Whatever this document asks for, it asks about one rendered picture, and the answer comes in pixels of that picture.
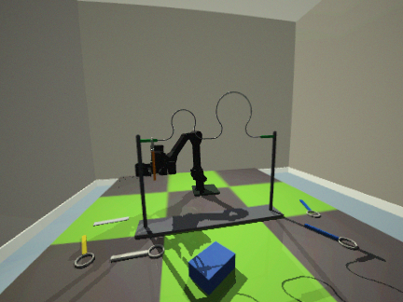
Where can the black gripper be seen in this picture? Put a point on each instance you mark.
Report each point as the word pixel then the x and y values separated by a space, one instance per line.
pixel 160 168

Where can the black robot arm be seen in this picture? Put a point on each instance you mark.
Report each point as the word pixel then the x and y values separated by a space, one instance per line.
pixel 196 172

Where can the blue box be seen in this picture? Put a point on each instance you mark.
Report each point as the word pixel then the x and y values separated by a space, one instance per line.
pixel 211 266

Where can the grey hoop with yellow handle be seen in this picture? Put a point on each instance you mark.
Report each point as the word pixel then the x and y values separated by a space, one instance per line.
pixel 84 252

